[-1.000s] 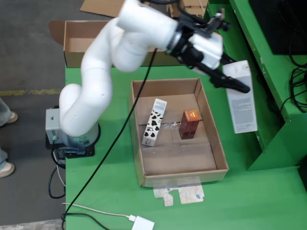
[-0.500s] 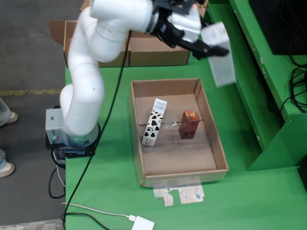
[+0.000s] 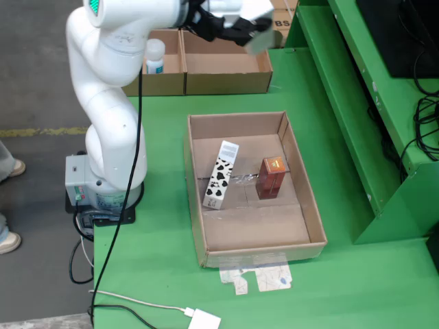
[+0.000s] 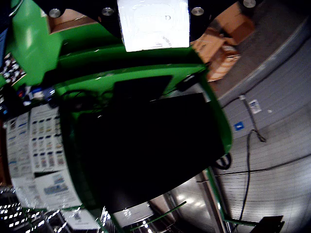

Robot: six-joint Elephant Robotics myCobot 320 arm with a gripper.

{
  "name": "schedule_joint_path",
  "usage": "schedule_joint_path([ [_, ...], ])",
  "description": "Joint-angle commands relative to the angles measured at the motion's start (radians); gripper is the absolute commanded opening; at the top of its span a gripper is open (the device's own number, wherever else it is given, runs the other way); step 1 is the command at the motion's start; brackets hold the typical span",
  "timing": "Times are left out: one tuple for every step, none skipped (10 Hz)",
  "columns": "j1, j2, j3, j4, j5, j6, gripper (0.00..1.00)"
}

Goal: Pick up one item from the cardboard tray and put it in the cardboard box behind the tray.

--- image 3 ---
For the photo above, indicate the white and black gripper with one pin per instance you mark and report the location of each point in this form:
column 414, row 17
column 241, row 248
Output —
column 226, row 7

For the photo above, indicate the tall white cosmetic box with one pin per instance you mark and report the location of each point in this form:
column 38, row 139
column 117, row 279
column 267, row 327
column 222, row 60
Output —
column 260, row 42

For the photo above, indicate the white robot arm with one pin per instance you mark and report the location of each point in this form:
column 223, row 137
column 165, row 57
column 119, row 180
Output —
column 103, row 85

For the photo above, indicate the red orange product box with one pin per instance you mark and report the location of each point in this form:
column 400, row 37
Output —
column 271, row 178

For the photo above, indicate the shallow cardboard tray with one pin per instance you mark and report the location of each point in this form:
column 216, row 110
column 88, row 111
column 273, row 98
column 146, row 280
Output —
column 257, row 236

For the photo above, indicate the grey robot control box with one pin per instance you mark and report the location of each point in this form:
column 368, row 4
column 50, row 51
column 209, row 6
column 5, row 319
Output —
column 73, row 178

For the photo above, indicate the white bottle teal label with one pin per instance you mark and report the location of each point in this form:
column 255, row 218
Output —
column 155, row 55

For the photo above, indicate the cow print carton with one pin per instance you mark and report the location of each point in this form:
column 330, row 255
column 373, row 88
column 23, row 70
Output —
column 219, row 178

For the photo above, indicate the black computer monitor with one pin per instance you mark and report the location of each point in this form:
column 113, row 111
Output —
column 394, row 34

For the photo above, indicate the green metal shelf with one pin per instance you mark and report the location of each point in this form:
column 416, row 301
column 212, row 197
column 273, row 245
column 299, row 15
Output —
column 377, row 137

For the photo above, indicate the flattened white paper carton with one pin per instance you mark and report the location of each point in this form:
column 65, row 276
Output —
column 271, row 277

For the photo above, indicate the beige sneaker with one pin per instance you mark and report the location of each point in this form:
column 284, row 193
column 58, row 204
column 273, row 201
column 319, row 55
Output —
column 10, row 242
column 19, row 168

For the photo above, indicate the blue jeans leg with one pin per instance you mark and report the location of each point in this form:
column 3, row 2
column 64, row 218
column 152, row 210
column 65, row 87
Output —
column 4, row 161
column 3, row 224

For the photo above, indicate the white usb adapter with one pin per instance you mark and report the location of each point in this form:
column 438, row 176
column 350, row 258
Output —
column 204, row 320

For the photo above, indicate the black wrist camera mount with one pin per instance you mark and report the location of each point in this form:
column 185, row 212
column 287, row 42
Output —
column 204, row 27

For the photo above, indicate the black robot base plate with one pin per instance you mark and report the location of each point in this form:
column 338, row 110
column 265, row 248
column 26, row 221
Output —
column 113, row 219

